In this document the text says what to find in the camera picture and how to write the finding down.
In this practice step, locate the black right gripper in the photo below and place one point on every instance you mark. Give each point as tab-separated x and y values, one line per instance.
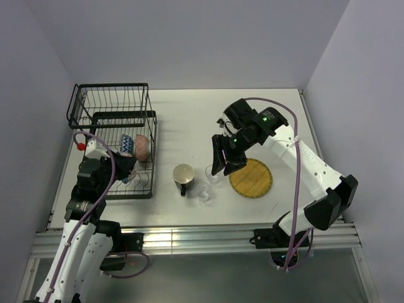
218	161

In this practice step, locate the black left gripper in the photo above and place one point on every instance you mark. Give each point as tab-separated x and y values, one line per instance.
124	164

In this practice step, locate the orange patterned bowl zigzag outside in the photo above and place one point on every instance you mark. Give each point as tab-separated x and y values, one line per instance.
126	147

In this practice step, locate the pink floral patterned bowl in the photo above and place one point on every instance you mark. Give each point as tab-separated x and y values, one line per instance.
141	147

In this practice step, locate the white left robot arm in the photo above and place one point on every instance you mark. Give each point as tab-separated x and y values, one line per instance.
86	239

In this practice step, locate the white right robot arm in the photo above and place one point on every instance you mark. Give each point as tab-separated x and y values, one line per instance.
332	192

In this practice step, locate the clear faceted glass far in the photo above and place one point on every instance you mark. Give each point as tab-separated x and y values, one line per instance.
212	179

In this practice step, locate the clear glass near mug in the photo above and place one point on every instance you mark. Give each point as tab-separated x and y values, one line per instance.
203	192

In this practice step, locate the round woven bamboo tray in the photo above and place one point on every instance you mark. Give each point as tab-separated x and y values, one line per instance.
253	181

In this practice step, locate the black mug white inside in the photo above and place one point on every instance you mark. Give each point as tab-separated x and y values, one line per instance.
184	178

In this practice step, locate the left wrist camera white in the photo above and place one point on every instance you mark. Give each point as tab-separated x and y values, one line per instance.
93	149

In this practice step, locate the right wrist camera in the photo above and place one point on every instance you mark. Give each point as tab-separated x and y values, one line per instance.
221	122

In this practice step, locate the black wire dish rack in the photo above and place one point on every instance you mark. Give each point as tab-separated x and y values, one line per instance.
110	111

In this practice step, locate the aluminium table edge rail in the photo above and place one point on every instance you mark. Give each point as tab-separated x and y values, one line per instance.
206	239

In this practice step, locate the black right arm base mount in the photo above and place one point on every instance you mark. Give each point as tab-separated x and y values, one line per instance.
277	239

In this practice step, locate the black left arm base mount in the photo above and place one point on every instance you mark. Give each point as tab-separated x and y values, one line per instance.
117	258

